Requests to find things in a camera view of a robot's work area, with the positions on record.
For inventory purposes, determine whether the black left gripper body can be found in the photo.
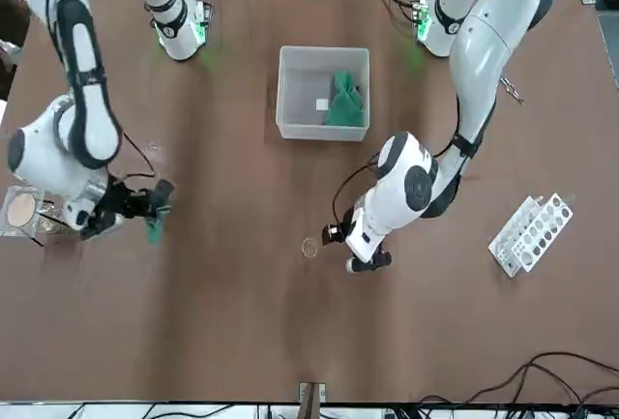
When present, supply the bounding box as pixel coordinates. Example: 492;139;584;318
369;250;393;273

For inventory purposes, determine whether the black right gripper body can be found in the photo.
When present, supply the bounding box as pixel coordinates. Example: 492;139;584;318
96;180;157;221

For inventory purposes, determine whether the grey and green cloth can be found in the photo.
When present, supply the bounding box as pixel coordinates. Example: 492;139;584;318
144;198;171;250

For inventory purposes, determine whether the white plastic box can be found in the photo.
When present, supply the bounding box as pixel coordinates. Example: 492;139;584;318
274;45;371;142

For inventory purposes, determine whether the white test tube rack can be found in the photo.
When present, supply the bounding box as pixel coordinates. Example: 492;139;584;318
487;192;575;279

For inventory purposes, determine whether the glass alcohol burner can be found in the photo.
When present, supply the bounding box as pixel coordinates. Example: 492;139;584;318
38;199;68;235

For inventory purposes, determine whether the tripod stand with wire gauze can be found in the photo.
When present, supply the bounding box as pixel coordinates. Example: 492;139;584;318
0;184;64;249

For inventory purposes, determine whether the aluminium frame post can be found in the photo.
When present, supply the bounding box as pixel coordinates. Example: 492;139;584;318
298;381;327;419

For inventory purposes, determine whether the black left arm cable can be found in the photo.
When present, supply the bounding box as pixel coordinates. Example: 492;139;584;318
331;92;480;226

